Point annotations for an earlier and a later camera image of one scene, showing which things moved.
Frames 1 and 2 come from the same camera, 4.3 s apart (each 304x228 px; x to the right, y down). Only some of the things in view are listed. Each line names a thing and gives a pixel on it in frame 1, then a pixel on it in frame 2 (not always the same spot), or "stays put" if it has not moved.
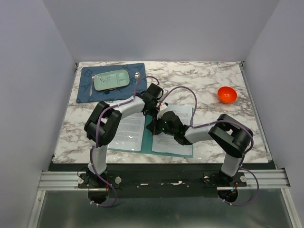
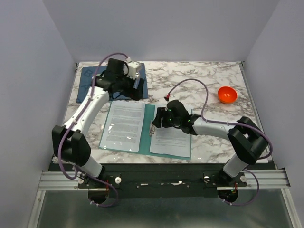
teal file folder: (147, 147) stays put
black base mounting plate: (157, 180) stays put
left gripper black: (151, 113) to (134, 94)
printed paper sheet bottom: (163, 142) stays put
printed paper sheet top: (129, 134) stays put
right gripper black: (153, 127) to (161, 112)
